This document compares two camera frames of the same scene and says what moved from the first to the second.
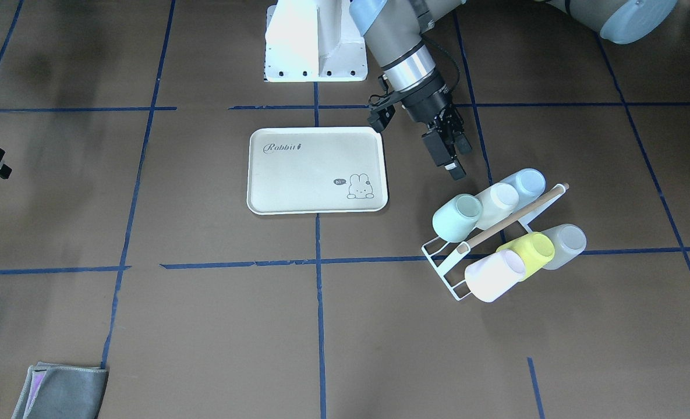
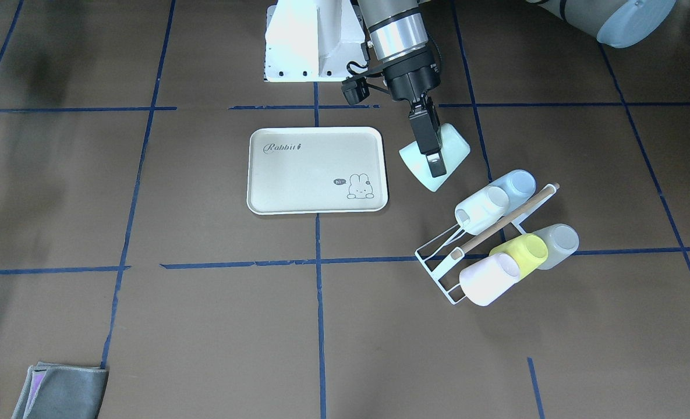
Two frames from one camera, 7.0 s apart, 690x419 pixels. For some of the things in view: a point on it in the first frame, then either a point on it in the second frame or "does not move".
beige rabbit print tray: (300, 170) does not move
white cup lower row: (488, 277) does not move
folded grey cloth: (61, 391) does not move
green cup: (455, 220) → (454, 148)
